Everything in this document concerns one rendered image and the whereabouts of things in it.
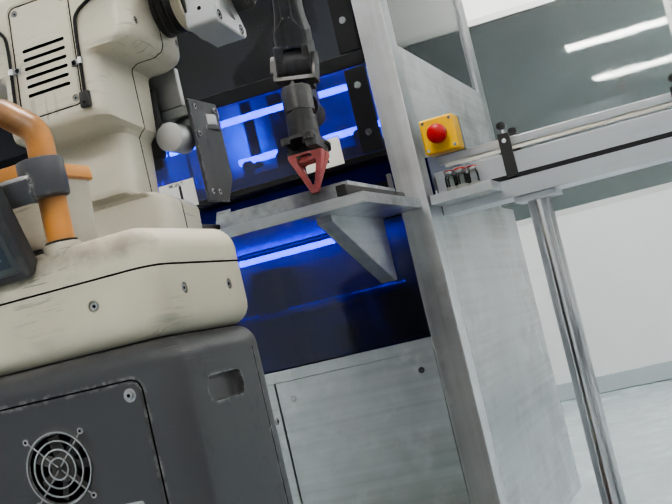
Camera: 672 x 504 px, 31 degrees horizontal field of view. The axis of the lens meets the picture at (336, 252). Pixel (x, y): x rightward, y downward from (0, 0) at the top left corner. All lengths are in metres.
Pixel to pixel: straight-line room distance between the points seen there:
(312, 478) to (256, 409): 1.14
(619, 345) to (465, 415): 4.61
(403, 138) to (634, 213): 4.60
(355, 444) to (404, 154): 0.61
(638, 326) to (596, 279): 0.35
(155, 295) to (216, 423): 0.16
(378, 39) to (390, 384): 0.71
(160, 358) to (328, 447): 1.29
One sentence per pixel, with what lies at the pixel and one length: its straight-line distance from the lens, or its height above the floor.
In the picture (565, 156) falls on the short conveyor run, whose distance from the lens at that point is 2.57.
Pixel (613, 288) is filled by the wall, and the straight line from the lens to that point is 7.07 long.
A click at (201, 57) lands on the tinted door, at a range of 2.71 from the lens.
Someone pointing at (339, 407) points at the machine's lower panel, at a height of 0.50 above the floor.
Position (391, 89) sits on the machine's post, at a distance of 2.54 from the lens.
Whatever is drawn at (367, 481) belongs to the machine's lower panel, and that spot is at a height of 0.34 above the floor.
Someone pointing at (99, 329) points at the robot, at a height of 0.71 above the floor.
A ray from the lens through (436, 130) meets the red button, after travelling 2.48.
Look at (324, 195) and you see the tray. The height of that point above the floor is 0.90.
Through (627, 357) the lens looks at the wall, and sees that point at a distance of 7.09.
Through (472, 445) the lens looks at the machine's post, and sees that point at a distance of 2.52.
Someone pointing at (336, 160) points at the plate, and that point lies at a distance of 2.56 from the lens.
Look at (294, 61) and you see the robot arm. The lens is 2.29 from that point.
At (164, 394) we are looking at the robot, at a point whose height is 0.63.
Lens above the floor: 0.64
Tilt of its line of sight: 4 degrees up
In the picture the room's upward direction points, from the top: 13 degrees counter-clockwise
